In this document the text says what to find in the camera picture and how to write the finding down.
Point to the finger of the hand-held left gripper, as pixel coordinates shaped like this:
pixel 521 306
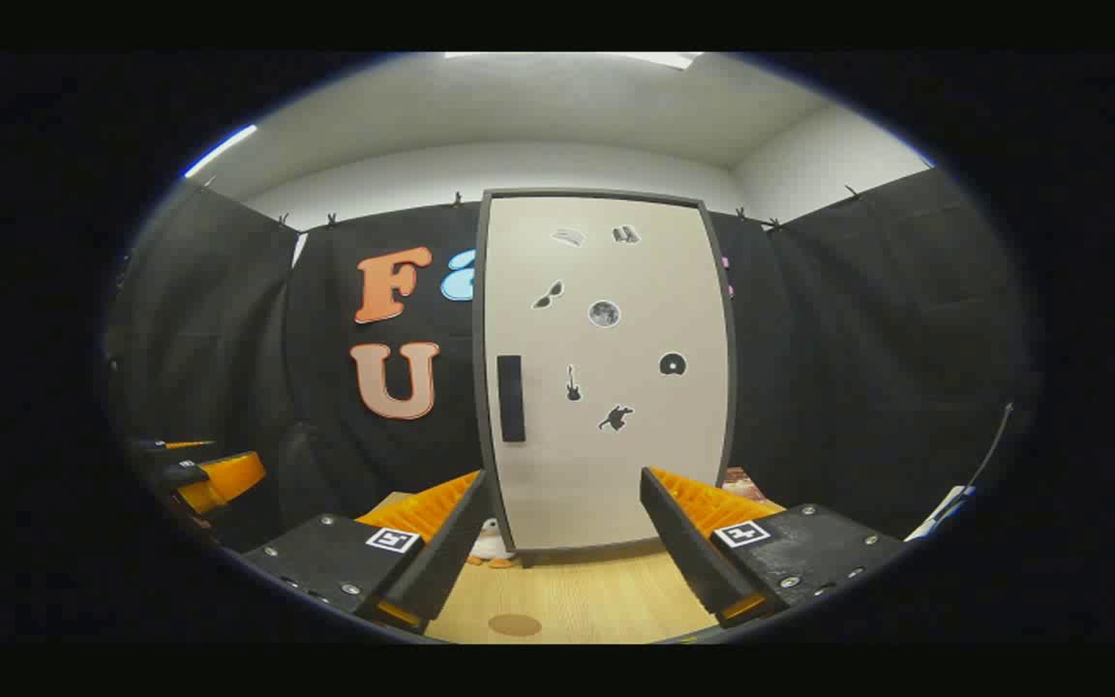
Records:
pixel 156 447
pixel 224 479

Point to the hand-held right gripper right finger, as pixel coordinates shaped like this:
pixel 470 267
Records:
pixel 683 542

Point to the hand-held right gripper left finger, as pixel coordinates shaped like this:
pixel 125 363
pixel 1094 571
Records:
pixel 441 561

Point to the round brown coaster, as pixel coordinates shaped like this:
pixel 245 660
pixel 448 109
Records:
pixel 515 625

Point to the white cabinet door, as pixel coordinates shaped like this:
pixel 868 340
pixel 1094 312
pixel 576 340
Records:
pixel 616 465

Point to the grey cabinet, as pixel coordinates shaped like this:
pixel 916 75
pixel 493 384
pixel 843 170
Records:
pixel 481 387

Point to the plush penguin toy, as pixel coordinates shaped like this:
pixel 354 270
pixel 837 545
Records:
pixel 490 544

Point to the small flat packet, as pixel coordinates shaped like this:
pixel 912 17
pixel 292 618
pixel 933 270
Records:
pixel 739 480

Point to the black backdrop cloth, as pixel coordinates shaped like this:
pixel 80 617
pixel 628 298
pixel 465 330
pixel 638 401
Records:
pixel 858 387

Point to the white panel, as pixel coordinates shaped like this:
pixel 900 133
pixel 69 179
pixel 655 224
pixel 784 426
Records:
pixel 940 513

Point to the ceiling light strip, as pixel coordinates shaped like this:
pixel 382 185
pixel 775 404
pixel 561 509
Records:
pixel 221 150

